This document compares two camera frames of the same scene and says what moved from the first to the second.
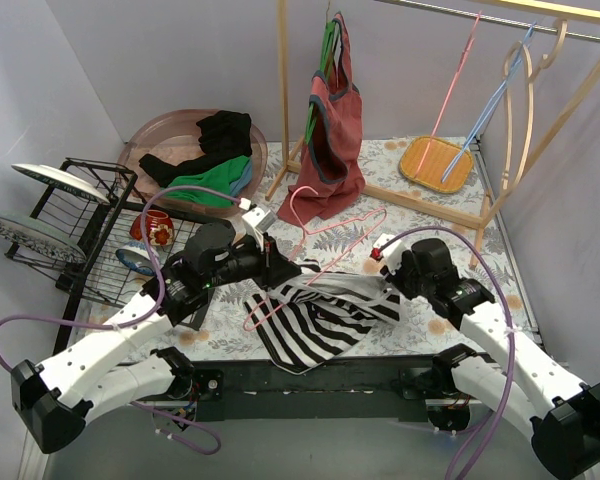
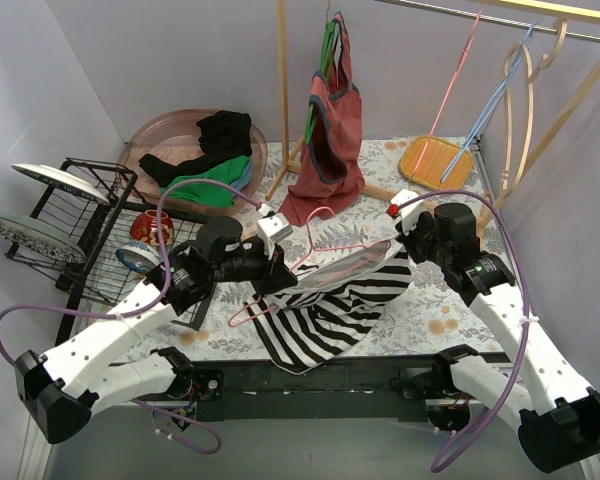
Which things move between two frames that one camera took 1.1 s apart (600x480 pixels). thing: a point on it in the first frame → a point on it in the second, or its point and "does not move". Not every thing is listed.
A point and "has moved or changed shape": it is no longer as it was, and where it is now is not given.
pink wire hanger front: x=381 y=210 → x=297 y=264
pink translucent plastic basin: x=177 y=133 does not move
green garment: x=218 y=179 does not move
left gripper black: x=271 y=258 does not move
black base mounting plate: x=366 y=390 does not move
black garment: x=225 y=134 does not move
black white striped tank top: x=311 y=318 has moved or changed shape
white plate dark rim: x=63 y=179 does not move
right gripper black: x=396 y=275 → x=415 y=241
